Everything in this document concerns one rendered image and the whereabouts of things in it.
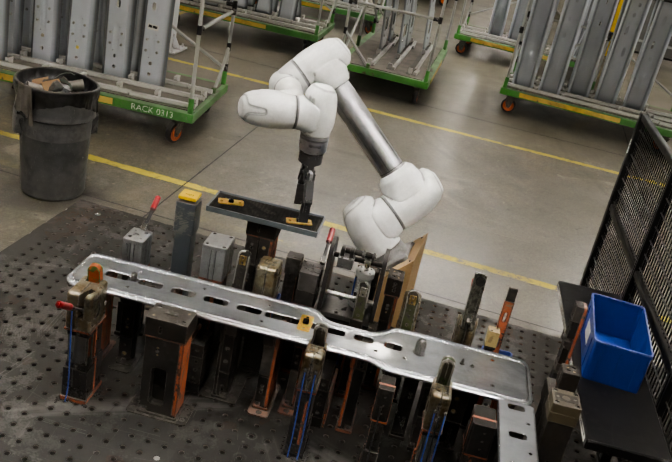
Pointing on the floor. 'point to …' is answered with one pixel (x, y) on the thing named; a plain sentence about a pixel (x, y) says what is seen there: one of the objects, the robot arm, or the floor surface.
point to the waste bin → (54, 130)
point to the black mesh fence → (641, 250)
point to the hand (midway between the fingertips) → (301, 209)
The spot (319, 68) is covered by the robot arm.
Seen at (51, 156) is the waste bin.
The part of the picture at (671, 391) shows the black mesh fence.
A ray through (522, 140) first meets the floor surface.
